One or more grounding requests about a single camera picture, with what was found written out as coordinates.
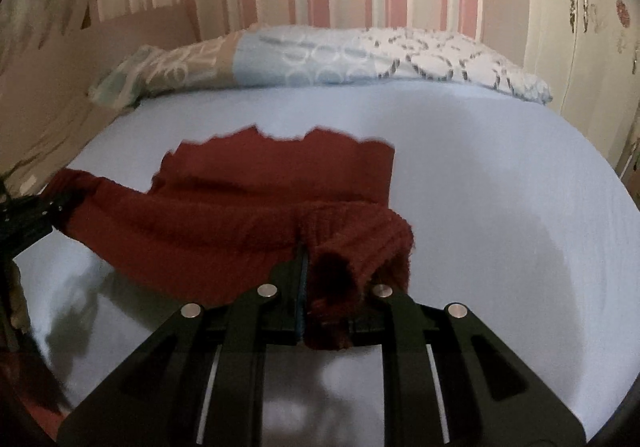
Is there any patterned blue beige pillow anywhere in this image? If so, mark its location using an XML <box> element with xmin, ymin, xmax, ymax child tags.
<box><xmin>88</xmin><ymin>26</ymin><xmax>552</xmax><ymax>110</ymax></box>

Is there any white wardrobe with flower decals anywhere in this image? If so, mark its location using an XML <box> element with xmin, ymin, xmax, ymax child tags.
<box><xmin>524</xmin><ymin>0</ymin><xmax>639</xmax><ymax>164</ymax></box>

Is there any beige padded headboard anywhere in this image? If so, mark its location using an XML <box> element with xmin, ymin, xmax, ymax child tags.
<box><xmin>1</xmin><ymin>6</ymin><xmax>196</xmax><ymax>197</ymax></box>

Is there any dark red knitted sweater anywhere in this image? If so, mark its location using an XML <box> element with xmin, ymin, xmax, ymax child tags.
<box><xmin>42</xmin><ymin>126</ymin><xmax>413</xmax><ymax>323</ymax></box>

